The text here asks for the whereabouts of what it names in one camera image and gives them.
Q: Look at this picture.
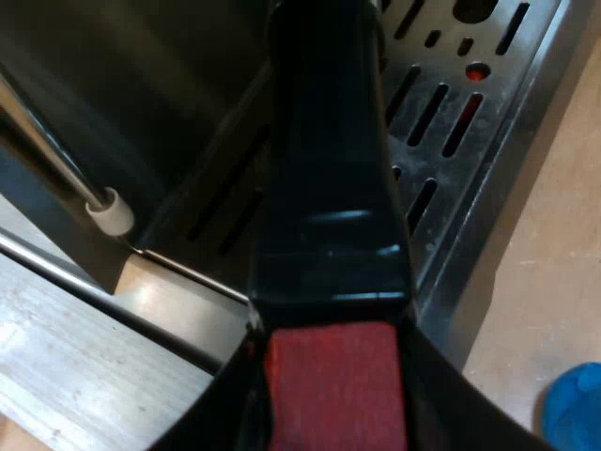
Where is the filter holder with red-ended handle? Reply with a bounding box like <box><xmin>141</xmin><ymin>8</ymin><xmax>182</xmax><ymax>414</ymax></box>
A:
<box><xmin>247</xmin><ymin>0</ymin><xmax>409</xmax><ymax>451</ymax></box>

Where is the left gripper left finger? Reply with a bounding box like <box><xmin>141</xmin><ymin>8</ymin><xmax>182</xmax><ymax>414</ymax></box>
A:
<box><xmin>153</xmin><ymin>315</ymin><xmax>274</xmax><ymax>451</ymax></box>

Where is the bright blue tamper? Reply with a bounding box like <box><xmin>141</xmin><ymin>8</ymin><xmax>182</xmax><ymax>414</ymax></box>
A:
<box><xmin>539</xmin><ymin>361</ymin><xmax>601</xmax><ymax>451</ymax></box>

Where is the steel espresso machine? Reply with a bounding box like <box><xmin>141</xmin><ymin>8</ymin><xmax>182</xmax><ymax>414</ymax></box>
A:
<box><xmin>0</xmin><ymin>0</ymin><xmax>581</xmax><ymax>377</ymax></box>

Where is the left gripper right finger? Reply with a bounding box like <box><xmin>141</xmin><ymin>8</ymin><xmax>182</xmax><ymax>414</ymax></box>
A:
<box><xmin>396</xmin><ymin>317</ymin><xmax>551</xmax><ymax>451</ymax></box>

